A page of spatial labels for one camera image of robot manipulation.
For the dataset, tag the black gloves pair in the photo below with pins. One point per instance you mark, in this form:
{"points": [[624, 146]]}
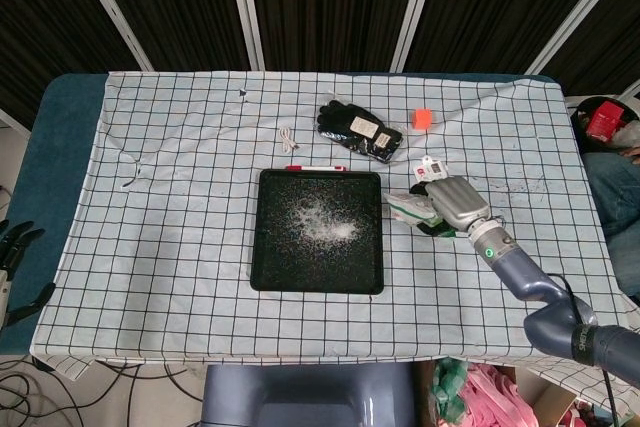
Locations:
{"points": [[350, 122]]}

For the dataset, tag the red carton box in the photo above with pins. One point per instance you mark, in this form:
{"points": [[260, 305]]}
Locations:
{"points": [[605, 119]]}

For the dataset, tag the white partition post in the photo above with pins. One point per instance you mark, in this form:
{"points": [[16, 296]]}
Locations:
{"points": [[245, 7], [415, 7], [575, 12], [110, 7]]}

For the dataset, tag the dark ribbed partition panel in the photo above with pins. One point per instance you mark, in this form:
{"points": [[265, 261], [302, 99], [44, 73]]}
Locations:
{"points": [[40, 22], [175, 7], [335, 7], [500, 7], [610, 37]]}

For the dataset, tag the cardboard box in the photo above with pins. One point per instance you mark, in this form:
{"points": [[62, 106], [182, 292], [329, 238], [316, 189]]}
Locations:
{"points": [[545, 399]]}

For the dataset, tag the white black checkered tablecloth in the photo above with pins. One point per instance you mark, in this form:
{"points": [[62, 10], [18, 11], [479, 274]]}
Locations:
{"points": [[175, 297]]}

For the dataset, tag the red white pen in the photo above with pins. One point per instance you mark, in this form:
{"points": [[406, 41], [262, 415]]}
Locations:
{"points": [[315, 167]]}

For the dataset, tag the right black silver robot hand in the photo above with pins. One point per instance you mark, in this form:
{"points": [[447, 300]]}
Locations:
{"points": [[460, 204]]}

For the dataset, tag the orange cube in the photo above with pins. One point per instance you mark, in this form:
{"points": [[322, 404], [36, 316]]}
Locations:
{"points": [[422, 119]]}

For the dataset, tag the black square tray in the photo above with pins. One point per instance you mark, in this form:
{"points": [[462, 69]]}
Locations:
{"points": [[280, 267]]}

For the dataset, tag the clear flat package red label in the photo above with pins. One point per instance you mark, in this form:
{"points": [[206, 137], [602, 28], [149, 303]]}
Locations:
{"points": [[432, 169]]}

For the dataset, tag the pink cloth pile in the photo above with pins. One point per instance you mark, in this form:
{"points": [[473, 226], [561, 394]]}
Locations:
{"points": [[490, 397]]}

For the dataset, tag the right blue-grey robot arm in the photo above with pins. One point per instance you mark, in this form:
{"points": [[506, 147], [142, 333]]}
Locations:
{"points": [[525, 277]]}

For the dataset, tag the green cloth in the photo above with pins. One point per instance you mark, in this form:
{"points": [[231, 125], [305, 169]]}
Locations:
{"points": [[447, 387]]}

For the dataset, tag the blue-grey robot torso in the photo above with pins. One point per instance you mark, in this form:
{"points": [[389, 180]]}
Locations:
{"points": [[300, 392]]}

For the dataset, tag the green white packet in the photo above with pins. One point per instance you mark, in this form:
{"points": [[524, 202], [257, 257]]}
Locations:
{"points": [[407, 209]]}

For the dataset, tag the blue jeans leg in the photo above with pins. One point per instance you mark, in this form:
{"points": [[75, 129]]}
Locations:
{"points": [[615, 187]]}

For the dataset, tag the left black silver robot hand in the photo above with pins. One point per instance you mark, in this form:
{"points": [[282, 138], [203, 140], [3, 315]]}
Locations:
{"points": [[17, 242]]}

